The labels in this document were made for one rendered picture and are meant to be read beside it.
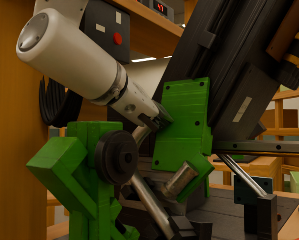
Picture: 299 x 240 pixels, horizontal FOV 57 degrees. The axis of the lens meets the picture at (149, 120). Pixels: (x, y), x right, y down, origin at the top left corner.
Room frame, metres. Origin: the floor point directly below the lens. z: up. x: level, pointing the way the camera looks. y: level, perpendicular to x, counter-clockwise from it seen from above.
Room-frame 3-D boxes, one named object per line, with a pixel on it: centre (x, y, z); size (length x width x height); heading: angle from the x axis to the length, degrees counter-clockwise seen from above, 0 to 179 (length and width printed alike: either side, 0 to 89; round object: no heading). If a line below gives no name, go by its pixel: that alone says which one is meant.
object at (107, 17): (0.77, 0.15, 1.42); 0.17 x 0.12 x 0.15; 144
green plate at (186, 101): (0.64, -0.09, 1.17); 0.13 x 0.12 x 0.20; 144
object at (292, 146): (0.74, -0.21, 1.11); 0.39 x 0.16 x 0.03; 54
